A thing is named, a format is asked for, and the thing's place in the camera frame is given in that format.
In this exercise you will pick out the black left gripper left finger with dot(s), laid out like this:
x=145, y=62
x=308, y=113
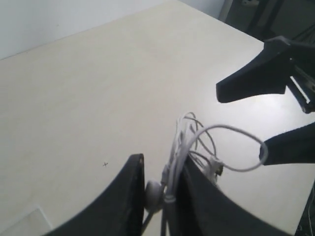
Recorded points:
x=117, y=211

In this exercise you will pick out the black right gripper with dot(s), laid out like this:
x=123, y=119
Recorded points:
x=269, y=73

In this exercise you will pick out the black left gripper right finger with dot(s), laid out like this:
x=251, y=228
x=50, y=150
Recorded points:
x=203, y=210

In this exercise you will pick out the white wired earphones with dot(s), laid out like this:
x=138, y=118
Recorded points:
x=193, y=141

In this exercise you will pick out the clear plastic storage case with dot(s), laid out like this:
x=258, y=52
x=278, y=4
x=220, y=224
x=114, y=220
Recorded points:
x=31, y=222

